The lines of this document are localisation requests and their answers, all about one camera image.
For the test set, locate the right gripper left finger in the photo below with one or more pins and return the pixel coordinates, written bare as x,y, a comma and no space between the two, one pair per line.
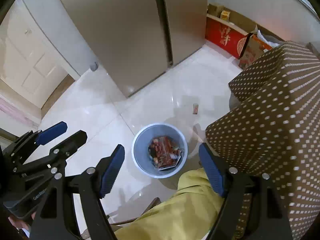
55,217

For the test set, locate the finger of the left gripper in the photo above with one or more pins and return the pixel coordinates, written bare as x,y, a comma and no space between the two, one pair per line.
51,133

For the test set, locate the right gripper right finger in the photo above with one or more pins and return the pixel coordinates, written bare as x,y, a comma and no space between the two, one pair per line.
251,207

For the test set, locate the red snack packaging box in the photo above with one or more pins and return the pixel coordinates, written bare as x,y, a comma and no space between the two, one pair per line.
164,153

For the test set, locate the grey round trash bin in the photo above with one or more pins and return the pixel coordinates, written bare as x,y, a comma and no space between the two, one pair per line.
140,154

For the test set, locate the white panel door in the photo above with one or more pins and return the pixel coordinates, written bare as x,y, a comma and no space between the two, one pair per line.
30,65

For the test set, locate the yellow trousers leg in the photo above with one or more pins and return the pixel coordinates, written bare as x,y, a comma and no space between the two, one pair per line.
189,214

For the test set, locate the brown polka dot tablecloth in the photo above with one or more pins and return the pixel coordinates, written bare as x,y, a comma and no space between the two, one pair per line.
275,128

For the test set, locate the beige refrigerator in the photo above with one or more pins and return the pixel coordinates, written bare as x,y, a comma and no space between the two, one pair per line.
138,40

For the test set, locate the small carton on floor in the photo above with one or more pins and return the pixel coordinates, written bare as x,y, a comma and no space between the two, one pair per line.
195,108

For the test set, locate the red gift carton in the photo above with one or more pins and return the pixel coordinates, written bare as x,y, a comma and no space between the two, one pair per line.
227,36

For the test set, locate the plain cardboard box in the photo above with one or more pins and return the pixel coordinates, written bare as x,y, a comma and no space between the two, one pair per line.
232,17

